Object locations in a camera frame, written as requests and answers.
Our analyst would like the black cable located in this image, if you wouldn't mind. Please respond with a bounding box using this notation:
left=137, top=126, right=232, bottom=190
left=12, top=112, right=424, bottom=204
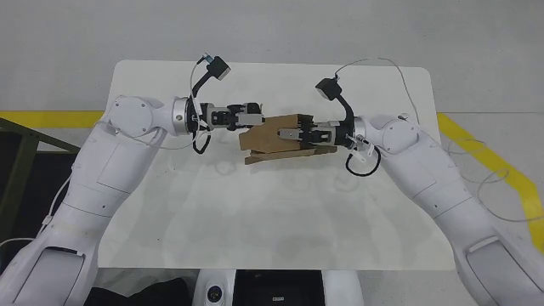
left=344, top=145, right=383, bottom=179
left=191, top=130, right=213, bottom=156

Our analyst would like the dark green metal frame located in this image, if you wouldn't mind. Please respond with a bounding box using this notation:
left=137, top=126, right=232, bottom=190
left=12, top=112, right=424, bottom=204
left=0, top=116, right=82, bottom=243

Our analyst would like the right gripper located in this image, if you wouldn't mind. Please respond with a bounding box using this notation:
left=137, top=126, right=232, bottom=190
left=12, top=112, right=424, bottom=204
left=277, top=114, right=369, bottom=149

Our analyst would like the thin grey cable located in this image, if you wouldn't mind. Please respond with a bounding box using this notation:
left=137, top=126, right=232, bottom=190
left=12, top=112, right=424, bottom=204
left=333, top=57, right=544, bottom=224

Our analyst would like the small brown carton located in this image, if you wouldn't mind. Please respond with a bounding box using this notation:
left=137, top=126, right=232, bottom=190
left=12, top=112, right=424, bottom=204
left=238, top=113, right=339, bottom=166

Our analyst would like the black cloth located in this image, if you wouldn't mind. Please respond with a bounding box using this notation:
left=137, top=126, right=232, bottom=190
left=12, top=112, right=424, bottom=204
left=89, top=277, right=193, bottom=306

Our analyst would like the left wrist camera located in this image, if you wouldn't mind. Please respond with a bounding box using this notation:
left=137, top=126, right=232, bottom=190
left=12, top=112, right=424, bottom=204
left=190, top=53, right=233, bottom=99

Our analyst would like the thin white cable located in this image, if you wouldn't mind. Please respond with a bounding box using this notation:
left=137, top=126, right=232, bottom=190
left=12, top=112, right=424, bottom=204
left=0, top=176, right=73, bottom=251
left=95, top=121, right=201, bottom=151

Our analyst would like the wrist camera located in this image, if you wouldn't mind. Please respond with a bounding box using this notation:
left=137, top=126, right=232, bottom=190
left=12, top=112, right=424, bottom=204
left=314, top=76, right=356, bottom=125
left=190, top=53, right=233, bottom=99

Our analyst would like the robot body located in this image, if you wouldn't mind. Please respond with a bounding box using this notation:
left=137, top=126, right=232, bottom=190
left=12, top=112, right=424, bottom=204
left=193, top=268, right=365, bottom=306

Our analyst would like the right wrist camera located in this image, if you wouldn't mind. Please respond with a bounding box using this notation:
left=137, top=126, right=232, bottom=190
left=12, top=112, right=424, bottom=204
left=314, top=76, right=356, bottom=125

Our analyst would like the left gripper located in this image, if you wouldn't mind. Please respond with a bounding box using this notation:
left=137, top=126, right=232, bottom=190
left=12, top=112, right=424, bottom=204
left=171, top=96, right=265, bottom=137

